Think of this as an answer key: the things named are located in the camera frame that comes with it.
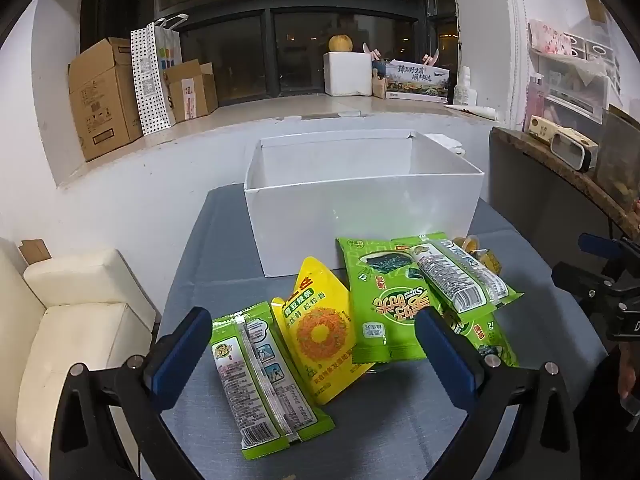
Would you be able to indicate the person's dark clothing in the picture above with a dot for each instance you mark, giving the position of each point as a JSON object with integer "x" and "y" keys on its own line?
{"x": 597, "y": 435}

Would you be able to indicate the small cardboard scrap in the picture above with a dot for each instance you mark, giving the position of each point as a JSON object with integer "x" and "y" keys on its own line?
{"x": 594, "y": 7}

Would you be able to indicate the yellow pomelo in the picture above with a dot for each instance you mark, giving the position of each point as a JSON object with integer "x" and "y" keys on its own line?
{"x": 341, "y": 44}

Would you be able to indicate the dark window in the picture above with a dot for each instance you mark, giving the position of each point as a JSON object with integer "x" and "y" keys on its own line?
{"x": 280, "y": 20}

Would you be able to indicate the pink floral pouch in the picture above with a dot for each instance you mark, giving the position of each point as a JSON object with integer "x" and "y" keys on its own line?
{"x": 550, "y": 37}

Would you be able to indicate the printed landscape box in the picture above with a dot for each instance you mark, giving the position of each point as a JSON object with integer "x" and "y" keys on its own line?
{"x": 415, "y": 82}

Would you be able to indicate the grey-blue tablecloth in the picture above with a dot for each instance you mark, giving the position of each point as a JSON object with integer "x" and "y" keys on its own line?
{"x": 380, "y": 430}

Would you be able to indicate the polka-dot paper bag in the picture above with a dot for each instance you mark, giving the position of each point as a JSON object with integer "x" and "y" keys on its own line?
{"x": 152, "y": 80}

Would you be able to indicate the cream patterned box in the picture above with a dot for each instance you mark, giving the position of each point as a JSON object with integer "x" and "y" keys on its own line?
{"x": 562, "y": 142}

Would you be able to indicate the dark glass tank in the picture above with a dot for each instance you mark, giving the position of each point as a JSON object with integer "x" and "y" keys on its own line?
{"x": 620, "y": 155}

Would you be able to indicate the small open cardboard box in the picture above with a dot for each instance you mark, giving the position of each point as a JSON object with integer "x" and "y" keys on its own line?
{"x": 192, "y": 92}

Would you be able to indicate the flat cardboard piece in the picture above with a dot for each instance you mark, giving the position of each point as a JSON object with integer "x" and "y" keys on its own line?
{"x": 35, "y": 251}

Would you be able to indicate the person's right hand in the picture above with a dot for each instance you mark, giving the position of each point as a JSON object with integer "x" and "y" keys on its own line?
{"x": 628, "y": 370}

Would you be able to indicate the dark side table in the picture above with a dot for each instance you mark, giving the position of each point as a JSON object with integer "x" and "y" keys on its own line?
{"x": 530, "y": 185}

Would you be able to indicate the yellow snack packet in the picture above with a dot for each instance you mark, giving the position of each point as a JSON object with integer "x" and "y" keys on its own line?
{"x": 315, "y": 340}

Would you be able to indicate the pink toy figure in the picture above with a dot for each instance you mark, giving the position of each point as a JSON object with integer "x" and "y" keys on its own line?
{"x": 372, "y": 51}
{"x": 431, "y": 56}

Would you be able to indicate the green packet with barcode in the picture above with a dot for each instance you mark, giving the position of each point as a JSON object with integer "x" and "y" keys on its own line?
{"x": 462, "y": 280}

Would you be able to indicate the large green snack packet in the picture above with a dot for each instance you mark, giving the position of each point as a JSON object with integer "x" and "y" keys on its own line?
{"x": 382, "y": 305}

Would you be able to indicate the white tube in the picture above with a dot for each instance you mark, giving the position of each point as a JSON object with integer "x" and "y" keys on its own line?
{"x": 472, "y": 111}

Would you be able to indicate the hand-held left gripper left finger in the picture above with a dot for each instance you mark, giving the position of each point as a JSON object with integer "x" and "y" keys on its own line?
{"x": 177, "y": 355}

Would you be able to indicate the cream leather sofa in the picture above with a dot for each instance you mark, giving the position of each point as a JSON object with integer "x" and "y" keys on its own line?
{"x": 65, "y": 320}

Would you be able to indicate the green packet with white back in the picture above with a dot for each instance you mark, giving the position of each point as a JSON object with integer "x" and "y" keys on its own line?
{"x": 265, "y": 385}

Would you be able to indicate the clear drawer organizer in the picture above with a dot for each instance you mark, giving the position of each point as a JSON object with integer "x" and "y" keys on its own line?
{"x": 580, "y": 85}

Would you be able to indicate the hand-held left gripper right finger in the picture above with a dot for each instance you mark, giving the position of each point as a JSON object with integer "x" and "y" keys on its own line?
{"x": 445, "y": 355}

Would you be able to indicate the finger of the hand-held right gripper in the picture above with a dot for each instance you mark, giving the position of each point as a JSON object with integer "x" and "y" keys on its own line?
{"x": 597, "y": 246}
{"x": 580, "y": 282}

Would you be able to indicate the white plastic bottle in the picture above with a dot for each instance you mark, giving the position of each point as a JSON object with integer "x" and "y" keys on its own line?
{"x": 464, "y": 90}

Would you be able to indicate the large cardboard box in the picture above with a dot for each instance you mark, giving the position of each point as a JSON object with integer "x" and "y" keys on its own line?
{"x": 102, "y": 102}

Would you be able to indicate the white foam box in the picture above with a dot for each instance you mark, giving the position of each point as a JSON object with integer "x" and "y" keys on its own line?
{"x": 348, "y": 75}

